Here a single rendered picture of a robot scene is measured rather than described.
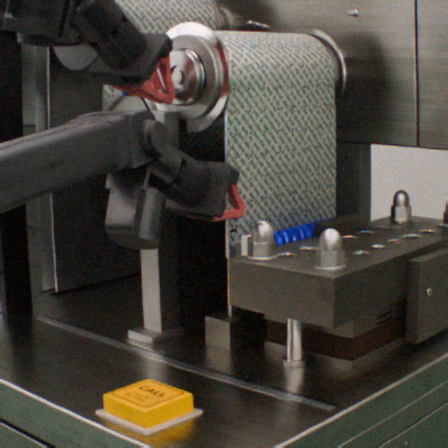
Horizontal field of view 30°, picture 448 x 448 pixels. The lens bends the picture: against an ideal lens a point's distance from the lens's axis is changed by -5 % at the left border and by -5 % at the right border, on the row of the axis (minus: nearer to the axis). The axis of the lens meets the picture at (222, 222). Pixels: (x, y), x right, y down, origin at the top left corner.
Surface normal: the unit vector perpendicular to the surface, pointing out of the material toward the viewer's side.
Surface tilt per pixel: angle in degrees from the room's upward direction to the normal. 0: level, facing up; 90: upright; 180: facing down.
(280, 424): 0
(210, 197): 63
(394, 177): 90
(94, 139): 86
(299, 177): 91
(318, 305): 90
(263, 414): 0
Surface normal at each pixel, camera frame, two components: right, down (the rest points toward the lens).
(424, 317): 0.73, 0.11
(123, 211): -0.37, -0.24
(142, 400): -0.02, -0.98
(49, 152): 0.92, -0.02
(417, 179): -0.68, 0.15
